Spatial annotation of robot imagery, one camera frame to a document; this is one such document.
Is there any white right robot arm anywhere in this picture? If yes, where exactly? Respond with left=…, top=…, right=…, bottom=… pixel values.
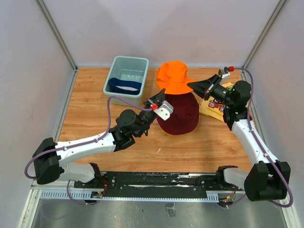
left=187, top=75, right=293, bottom=207

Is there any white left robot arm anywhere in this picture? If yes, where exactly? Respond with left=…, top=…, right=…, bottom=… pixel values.
left=29, top=90, right=165, bottom=188

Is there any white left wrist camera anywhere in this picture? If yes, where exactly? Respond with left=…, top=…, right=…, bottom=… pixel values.
left=152, top=100, right=174, bottom=121

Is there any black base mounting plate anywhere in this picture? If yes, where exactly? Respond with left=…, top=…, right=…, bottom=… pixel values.
left=74, top=171, right=242, bottom=197

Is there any yellow cartoon print cloth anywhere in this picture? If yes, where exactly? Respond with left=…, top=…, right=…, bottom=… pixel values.
left=199, top=97, right=225, bottom=122

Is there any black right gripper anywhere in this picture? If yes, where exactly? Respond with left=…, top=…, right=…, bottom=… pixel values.
left=187, top=74, right=234, bottom=107

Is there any light teal plastic bin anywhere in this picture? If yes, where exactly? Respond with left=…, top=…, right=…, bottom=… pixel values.
left=103, top=56, right=149, bottom=106

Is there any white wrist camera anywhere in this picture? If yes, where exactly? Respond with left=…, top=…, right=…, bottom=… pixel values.
left=218, top=66, right=235, bottom=84
left=152, top=100, right=174, bottom=121

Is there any dark maroon bucket hat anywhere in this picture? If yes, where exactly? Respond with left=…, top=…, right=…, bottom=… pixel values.
left=156, top=93, right=199, bottom=135

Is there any orange bucket hat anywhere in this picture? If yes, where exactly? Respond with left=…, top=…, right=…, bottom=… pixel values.
left=156, top=61, right=195, bottom=95

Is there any grey slotted cable duct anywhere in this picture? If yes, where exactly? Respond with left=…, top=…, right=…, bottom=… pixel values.
left=40, top=190, right=219, bottom=203

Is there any blue bucket hat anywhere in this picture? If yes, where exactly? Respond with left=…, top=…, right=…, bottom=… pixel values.
left=108, top=78, right=142, bottom=95

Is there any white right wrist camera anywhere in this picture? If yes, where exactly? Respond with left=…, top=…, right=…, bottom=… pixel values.
left=218, top=66, right=235, bottom=84

